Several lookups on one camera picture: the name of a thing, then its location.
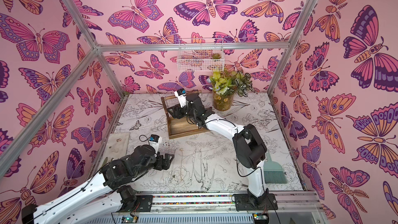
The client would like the green brush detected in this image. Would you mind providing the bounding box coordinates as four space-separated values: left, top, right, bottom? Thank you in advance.
263 152 288 184

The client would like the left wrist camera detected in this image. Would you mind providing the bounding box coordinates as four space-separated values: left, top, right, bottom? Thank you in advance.
148 134 163 154

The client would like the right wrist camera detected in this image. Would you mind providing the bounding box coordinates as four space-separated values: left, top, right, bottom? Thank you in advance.
174 88 187 108

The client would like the wooden jewelry display stand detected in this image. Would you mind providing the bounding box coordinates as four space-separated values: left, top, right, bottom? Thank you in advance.
161 90 212 139

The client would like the glass vase with plants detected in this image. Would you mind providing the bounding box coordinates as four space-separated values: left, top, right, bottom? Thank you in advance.
207 71 255 111

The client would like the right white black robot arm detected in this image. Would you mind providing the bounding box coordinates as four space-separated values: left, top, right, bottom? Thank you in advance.
165 89 269 209

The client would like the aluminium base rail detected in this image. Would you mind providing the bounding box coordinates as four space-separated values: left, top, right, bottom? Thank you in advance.
63 191 324 224

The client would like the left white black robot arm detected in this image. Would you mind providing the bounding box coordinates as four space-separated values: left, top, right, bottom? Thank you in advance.
21 145 174 224

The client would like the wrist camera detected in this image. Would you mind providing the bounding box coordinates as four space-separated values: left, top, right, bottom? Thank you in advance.
174 88 187 108
148 134 163 154

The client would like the white wire wall basket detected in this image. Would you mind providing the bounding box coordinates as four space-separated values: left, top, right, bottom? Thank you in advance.
176 37 225 72

